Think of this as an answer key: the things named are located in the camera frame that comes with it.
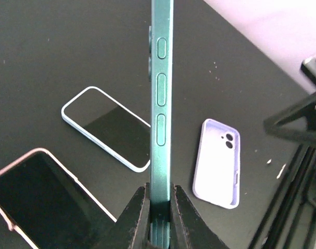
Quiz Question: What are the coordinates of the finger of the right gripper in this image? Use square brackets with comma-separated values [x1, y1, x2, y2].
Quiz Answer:
[264, 92, 316, 146]

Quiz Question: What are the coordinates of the pink phone case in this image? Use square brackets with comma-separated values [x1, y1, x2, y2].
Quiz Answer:
[0, 147, 119, 249]

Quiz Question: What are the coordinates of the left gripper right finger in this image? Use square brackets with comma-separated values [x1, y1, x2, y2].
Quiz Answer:
[170, 185, 228, 249]

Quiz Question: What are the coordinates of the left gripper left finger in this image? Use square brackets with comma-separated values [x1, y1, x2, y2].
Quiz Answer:
[94, 183, 150, 249]

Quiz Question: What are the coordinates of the lavender phone case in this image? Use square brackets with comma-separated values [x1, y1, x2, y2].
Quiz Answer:
[192, 119, 240, 209]

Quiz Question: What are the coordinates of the light blue phone case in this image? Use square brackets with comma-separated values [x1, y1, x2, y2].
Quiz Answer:
[61, 86, 151, 173]

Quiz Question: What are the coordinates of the teal phone case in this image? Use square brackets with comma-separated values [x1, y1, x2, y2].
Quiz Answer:
[149, 0, 174, 248]

